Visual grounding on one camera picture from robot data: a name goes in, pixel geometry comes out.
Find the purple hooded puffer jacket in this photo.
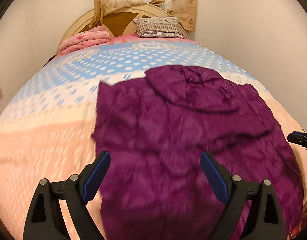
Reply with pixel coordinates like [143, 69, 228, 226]
[93, 66, 304, 239]

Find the folded pink blanket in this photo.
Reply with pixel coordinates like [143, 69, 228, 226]
[57, 25, 111, 56]

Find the wooden arched headboard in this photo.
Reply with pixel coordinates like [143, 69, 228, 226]
[57, 3, 189, 54]

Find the polka dot bed quilt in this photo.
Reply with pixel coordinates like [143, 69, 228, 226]
[0, 35, 302, 239]

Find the striped patterned pillow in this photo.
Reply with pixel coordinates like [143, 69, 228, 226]
[133, 17, 185, 38]

